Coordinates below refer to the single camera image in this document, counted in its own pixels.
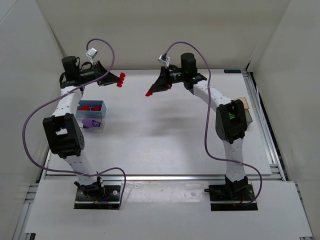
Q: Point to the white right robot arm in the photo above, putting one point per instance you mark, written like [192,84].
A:
[230,132]

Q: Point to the red rounded lego brick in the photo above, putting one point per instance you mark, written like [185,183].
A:
[84,108]

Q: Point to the grey translucent container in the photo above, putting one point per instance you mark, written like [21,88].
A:
[248,117]

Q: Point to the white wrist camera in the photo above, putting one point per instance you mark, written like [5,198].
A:
[91,54]
[164,60]

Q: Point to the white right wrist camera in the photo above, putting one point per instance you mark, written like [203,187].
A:
[164,60]

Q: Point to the orange translucent container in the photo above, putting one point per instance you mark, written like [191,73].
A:
[245,102]

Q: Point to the red green rounded lego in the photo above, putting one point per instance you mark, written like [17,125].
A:
[96,109]

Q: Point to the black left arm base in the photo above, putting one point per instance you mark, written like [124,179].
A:
[108,199]

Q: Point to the purple lego in container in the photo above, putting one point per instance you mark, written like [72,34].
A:
[96,123]

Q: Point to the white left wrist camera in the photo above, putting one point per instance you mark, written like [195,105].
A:
[91,54]

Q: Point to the red half-round lego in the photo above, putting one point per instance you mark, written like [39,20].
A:
[121,79]

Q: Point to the purple half-round lego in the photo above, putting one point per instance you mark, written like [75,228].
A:
[87,123]

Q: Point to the clear plastic container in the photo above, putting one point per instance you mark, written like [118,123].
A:
[93,130]

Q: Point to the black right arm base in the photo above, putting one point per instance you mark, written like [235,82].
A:
[222,201]

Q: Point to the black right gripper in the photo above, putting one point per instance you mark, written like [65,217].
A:
[165,78]

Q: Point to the blue label sticker right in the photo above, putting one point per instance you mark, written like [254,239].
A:
[232,71]

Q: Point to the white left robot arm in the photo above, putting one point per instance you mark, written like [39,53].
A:
[64,136]

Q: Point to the blue plastic container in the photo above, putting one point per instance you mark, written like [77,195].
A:
[91,103]

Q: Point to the red lego plate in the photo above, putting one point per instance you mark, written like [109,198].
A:
[148,94]

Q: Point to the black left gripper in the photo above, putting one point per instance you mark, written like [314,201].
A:
[99,73]

